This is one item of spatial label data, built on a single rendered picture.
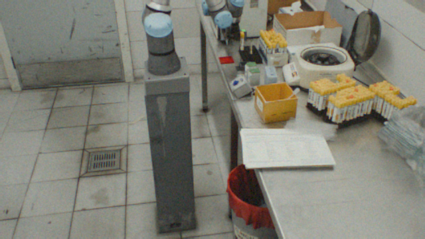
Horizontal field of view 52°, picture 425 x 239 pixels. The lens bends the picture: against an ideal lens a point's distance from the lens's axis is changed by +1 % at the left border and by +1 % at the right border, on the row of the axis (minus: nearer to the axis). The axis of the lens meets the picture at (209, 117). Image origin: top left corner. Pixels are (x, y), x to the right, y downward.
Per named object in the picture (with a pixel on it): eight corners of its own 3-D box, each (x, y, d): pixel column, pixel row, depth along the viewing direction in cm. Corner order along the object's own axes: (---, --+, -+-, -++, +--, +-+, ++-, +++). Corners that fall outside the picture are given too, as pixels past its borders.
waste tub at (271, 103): (253, 107, 180) (254, 85, 175) (283, 103, 183) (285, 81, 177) (263, 124, 169) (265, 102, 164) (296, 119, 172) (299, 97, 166)
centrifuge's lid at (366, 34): (358, 0, 190) (377, 2, 190) (342, 53, 203) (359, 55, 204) (374, 18, 172) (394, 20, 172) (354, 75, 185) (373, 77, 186)
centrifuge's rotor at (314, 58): (301, 62, 203) (303, 47, 199) (335, 61, 202) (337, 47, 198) (307, 77, 190) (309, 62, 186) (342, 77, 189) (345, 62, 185)
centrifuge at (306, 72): (280, 68, 209) (282, 44, 203) (342, 68, 209) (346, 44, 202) (287, 93, 189) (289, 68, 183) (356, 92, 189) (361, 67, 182)
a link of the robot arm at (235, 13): (225, -11, 196) (243, -13, 198) (223, 6, 206) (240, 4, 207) (229, 2, 193) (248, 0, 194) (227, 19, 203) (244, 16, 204)
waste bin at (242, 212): (220, 222, 244) (220, 159, 220) (284, 214, 248) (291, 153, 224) (234, 280, 213) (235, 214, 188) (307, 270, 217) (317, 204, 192)
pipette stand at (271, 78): (260, 86, 195) (261, 66, 189) (275, 85, 195) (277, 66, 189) (262, 97, 186) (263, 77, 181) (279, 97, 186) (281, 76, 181)
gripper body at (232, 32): (224, 42, 217) (227, 26, 206) (222, 28, 221) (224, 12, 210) (240, 41, 218) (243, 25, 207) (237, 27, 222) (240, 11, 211)
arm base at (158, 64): (145, 76, 190) (141, 55, 184) (150, 60, 202) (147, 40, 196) (178, 75, 189) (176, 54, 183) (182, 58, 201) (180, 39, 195)
